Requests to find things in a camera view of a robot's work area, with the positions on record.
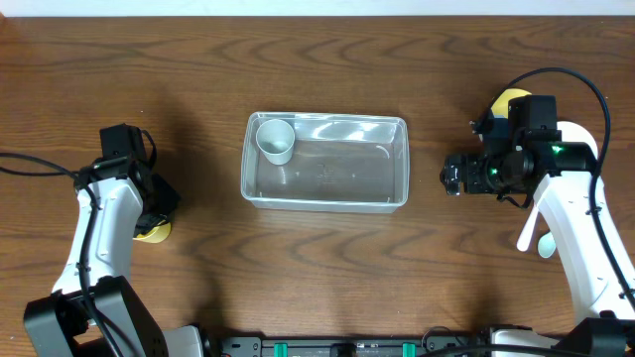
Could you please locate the white plastic bowl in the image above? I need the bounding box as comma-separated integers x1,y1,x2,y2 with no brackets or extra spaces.
557,121,598,158

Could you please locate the yellow plastic bowl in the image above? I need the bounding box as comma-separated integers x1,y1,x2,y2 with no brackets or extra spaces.
490,88,531,119

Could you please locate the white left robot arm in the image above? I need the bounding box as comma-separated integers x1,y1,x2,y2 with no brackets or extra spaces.
24,156,205,356

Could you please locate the grey plastic cup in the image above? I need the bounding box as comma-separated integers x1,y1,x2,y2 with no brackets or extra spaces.
256,119,296,166

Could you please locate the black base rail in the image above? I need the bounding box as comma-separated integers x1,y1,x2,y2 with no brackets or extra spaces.
216,332,483,357

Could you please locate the yellow plastic cup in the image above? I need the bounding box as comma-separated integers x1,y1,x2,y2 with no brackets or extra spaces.
134,221,172,244

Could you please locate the mint green plastic spoon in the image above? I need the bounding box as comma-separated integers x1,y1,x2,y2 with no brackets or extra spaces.
537,232,557,259

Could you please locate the pink plastic fork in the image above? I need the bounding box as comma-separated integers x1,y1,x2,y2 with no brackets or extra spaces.
516,205,539,252

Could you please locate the clear plastic container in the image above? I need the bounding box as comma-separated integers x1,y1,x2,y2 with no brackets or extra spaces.
241,112,410,213

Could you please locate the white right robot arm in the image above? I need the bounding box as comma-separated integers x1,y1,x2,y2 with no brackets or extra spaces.
440,139,634,356

